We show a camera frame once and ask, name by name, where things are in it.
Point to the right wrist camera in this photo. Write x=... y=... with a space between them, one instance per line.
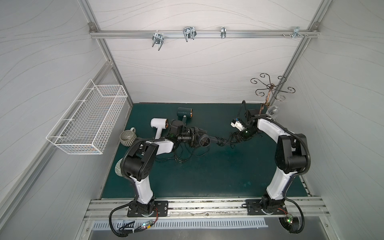
x=238 y=125

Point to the patterned ceramic bowl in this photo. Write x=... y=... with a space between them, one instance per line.
x=118 y=170

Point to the dark green hair dryer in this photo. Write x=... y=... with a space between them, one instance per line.
x=184 y=113

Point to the striped ceramic mug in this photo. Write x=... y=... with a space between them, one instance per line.
x=128 y=137

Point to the metal hook bracket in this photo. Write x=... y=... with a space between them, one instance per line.
x=157 y=39

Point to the white vent strip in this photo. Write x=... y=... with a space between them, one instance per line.
x=186 y=224

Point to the metal glass holder stand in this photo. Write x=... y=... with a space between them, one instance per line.
x=270 y=90

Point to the metal bolt bracket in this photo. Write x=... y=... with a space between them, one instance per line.
x=296 y=34

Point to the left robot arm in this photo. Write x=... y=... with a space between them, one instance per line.
x=138 y=162

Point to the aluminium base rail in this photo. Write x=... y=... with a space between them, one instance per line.
x=201 y=208

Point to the white hair dryer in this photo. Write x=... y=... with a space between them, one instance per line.
x=160 y=125

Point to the green table mat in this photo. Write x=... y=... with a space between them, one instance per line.
x=243 y=171

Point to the clear wine glass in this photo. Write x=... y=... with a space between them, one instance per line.
x=272 y=111

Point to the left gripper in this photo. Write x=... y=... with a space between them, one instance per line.
x=193 y=136

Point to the white wire basket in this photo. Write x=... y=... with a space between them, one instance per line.
x=86 y=126

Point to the small metal clamp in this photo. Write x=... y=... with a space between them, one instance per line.
x=223 y=32

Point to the aluminium top rail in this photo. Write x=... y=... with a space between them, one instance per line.
x=201 y=34

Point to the metal u-bolt bracket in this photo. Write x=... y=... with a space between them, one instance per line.
x=189 y=33

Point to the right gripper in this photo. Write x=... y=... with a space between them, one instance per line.
x=237 y=137

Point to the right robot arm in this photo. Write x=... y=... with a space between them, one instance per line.
x=292 y=156

